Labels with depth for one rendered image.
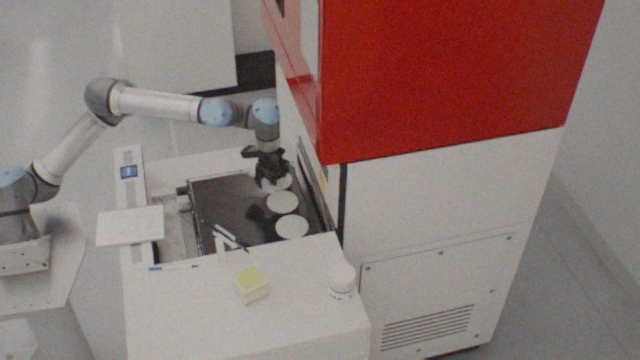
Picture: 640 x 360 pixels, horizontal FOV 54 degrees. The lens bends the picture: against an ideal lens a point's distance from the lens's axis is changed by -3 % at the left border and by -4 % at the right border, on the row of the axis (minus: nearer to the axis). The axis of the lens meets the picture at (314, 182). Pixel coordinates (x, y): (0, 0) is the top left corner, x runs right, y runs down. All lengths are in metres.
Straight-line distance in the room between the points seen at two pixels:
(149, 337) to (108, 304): 1.34
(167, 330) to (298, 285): 0.37
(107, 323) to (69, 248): 0.87
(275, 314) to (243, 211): 0.46
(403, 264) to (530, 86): 0.72
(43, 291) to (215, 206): 0.58
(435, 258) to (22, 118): 2.84
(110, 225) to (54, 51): 2.94
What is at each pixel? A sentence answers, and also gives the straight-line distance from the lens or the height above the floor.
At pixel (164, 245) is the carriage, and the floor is 0.88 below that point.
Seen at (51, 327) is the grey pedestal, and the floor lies 0.53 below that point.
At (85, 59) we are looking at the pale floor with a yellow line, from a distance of 4.67.
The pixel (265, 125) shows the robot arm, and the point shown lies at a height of 1.22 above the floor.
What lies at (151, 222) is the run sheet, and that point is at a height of 0.97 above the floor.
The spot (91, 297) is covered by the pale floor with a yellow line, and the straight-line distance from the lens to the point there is 3.12.
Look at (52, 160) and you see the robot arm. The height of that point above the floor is 1.04.
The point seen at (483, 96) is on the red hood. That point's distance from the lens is 1.78.
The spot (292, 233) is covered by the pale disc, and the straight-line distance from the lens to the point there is 2.00.
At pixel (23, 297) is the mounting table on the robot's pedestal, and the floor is 0.82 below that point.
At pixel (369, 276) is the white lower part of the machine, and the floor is 0.71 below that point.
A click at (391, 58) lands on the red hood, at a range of 1.58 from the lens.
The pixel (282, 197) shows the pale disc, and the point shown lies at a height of 0.90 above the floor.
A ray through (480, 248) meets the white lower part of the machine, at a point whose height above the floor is 0.73.
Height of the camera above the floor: 2.39
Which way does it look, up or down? 44 degrees down
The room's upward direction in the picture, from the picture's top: 1 degrees clockwise
